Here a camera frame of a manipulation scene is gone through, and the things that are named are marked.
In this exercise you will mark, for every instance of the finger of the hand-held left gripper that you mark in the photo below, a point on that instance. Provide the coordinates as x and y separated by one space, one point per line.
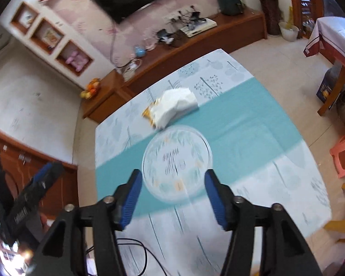
57 169
43 174

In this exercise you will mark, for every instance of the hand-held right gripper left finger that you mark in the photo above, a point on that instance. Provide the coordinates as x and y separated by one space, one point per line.
130 201

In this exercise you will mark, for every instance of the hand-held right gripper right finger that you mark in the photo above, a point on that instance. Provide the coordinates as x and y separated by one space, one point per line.
215 201

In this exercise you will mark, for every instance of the brown wooden door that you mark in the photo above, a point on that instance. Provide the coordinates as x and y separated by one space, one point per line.
40 164

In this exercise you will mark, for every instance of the fruit bowl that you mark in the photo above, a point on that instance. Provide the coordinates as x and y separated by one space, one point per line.
90 89

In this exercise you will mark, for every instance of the yellow snack packet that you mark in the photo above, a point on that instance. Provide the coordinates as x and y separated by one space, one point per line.
149 113

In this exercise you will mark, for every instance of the white tissue pack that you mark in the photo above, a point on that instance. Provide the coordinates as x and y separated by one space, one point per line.
176 105

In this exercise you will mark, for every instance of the pink dumbbells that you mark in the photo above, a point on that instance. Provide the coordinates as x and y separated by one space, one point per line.
76 60

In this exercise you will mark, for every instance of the yellow plastic stool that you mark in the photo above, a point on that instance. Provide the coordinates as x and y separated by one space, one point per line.
342 224

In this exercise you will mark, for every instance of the blue globe ornament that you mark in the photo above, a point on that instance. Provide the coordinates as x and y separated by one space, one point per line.
140 52

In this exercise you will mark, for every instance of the pink glass ornament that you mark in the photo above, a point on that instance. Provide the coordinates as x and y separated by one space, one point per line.
151 44

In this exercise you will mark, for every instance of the blue cardboard box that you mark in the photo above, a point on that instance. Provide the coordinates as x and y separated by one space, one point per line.
327 86

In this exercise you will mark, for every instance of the wooden television cabinet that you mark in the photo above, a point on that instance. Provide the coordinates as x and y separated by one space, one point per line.
233 31

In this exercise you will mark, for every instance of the white set-top box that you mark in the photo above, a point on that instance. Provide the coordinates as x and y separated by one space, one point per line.
199 28

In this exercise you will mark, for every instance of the white bucket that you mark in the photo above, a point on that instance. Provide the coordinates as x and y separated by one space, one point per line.
289 33

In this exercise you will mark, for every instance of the tall dark woven basket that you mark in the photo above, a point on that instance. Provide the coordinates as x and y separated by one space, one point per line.
269 14

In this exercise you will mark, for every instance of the dark green air fryer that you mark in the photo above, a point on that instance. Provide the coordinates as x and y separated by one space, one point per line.
229 3

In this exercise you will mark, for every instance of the table with pink cloth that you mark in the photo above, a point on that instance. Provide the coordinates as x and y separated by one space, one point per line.
333 34

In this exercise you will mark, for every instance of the wooden display cabinet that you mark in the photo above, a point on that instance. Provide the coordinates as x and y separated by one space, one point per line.
296 5

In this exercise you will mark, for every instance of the white wall shelf niches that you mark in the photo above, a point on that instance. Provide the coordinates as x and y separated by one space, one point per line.
64 38

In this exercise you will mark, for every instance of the picture frame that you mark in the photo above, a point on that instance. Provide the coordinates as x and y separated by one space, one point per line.
51 37

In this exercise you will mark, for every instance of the white wall power sockets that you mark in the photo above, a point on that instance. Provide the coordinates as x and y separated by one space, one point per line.
175 15

